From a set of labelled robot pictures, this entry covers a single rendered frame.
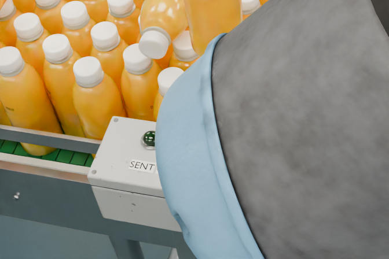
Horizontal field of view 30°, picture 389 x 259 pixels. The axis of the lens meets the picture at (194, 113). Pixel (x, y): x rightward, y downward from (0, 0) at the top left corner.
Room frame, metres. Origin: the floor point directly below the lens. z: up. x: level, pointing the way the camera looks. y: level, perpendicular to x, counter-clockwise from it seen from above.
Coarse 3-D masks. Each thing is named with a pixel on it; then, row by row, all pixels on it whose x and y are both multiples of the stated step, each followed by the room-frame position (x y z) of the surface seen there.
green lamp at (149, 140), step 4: (148, 132) 0.58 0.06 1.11; (152, 132) 0.57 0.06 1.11; (144, 136) 0.57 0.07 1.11; (148, 136) 0.57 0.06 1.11; (152, 136) 0.57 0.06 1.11; (144, 140) 0.57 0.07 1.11; (148, 140) 0.56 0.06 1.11; (152, 140) 0.56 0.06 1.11; (148, 144) 0.56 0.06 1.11; (152, 144) 0.56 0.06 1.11
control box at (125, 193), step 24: (120, 120) 0.61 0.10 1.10; (144, 120) 0.61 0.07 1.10; (120, 144) 0.57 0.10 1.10; (144, 144) 0.57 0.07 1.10; (96, 168) 0.54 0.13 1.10; (120, 168) 0.54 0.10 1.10; (144, 168) 0.53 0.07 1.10; (96, 192) 0.53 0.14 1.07; (120, 192) 0.52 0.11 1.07; (144, 192) 0.50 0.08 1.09; (120, 216) 0.52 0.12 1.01; (144, 216) 0.51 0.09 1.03; (168, 216) 0.50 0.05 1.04
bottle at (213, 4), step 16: (192, 0) 0.65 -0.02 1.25; (208, 0) 0.64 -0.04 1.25; (224, 0) 0.64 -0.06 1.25; (240, 0) 0.66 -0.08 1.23; (192, 16) 0.65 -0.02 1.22; (208, 16) 0.64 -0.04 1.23; (224, 16) 0.64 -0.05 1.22; (240, 16) 0.66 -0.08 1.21; (192, 32) 0.66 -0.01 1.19; (208, 32) 0.64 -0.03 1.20; (224, 32) 0.64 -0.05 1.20
